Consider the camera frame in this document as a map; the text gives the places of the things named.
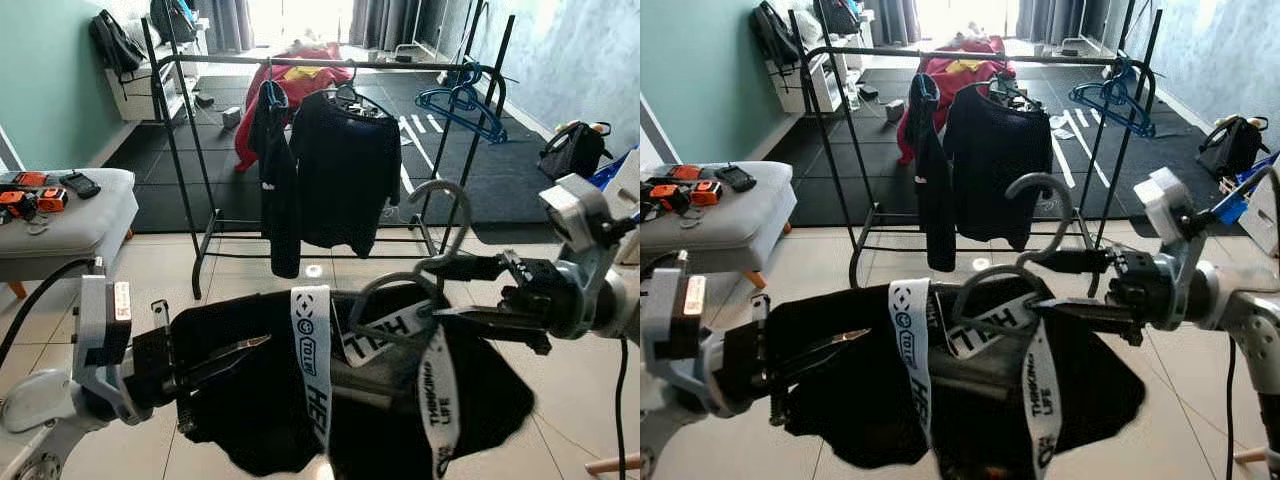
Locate white shelf unit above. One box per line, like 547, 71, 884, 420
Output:
765, 28, 863, 114
103, 25, 213, 123

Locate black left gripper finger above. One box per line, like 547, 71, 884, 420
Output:
770, 347, 851, 391
780, 327, 871, 363
175, 352, 256, 393
185, 335, 273, 369

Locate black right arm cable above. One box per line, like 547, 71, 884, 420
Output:
610, 335, 633, 480
1222, 335, 1243, 480

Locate black metal clothes rack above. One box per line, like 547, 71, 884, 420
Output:
785, 8, 1166, 291
140, 12, 516, 301

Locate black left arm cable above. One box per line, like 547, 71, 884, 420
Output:
0, 257, 99, 373
640, 248, 693, 281

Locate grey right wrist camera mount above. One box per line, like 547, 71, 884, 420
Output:
538, 173, 629, 339
1133, 166, 1219, 333

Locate black backpack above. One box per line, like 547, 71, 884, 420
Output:
1197, 113, 1273, 181
538, 120, 614, 183

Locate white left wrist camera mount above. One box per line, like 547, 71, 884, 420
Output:
642, 263, 723, 416
72, 270, 141, 426

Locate black shirt white text bands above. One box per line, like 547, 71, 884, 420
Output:
170, 283, 536, 480
765, 278, 1149, 480

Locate grey upholstered bench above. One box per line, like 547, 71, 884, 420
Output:
0, 168, 139, 301
640, 160, 798, 293

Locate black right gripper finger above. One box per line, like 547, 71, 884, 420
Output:
433, 303, 554, 357
430, 255, 516, 284
1033, 296, 1147, 349
1038, 248, 1116, 277

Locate black hanging bag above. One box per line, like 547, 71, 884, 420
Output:
815, 0, 861, 37
150, 0, 199, 46
88, 10, 147, 79
750, 0, 807, 71

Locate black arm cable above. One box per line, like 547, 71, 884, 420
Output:
0, 257, 99, 373
640, 248, 693, 281
1222, 335, 1243, 480
610, 335, 633, 480

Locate orange and black device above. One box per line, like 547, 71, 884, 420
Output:
648, 180, 725, 211
0, 187, 69, 223

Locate black t-shirt green print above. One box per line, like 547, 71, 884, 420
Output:
290, 90, 403, 256
943, 80, 1051, 251

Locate red shirt yellow print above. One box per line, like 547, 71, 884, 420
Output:
233, 42, 353, 173
897, 35, 1018, 166

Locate grey curtain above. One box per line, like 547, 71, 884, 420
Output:
862, 0, 921, 46
195, 0, 256, 54
350, 0, 441, 53
1012, 0, 1101, 48

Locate black floor mat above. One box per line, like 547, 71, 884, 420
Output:
790, 60, 1251, 226
100, 65, 626, 233

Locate blue bag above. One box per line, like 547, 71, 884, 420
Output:
588, 148, 641, 193
1243, 150, 1280, 191

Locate black remote control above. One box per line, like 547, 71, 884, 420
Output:
712, 163, 759, 193
58, 171, 102, 200

